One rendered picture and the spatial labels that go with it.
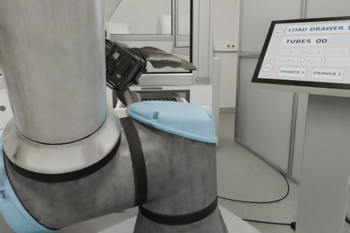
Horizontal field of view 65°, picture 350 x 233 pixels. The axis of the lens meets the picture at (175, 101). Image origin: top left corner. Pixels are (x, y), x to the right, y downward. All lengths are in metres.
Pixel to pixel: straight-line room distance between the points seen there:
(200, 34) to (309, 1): 1.41
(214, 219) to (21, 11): 0.33
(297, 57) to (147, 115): 0.83
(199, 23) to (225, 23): 3.58
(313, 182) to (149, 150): 0.95
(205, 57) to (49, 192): 0.85
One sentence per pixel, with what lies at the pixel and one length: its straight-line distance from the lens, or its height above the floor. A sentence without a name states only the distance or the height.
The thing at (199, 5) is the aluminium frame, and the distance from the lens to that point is 1.07.
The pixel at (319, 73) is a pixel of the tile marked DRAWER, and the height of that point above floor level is 1.00.
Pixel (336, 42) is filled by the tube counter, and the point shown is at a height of 1.10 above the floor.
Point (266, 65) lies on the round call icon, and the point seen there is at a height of 1.02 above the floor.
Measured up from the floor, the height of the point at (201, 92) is 0.92.
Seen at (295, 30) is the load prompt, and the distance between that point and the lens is 1.18.
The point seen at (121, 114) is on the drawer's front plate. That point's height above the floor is 0.91.
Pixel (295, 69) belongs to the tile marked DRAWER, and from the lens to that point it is 1.05.
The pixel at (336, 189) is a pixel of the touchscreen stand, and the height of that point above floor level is 0.58.
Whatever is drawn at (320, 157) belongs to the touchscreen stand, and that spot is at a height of 0.68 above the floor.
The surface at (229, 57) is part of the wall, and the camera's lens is 4.65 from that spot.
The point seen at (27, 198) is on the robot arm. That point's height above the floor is 0.94.
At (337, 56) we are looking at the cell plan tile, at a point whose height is 1.06.
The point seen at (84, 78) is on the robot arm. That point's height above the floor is 1.06.
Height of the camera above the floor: 1.08
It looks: 11 degrees down
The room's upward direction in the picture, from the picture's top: straight up
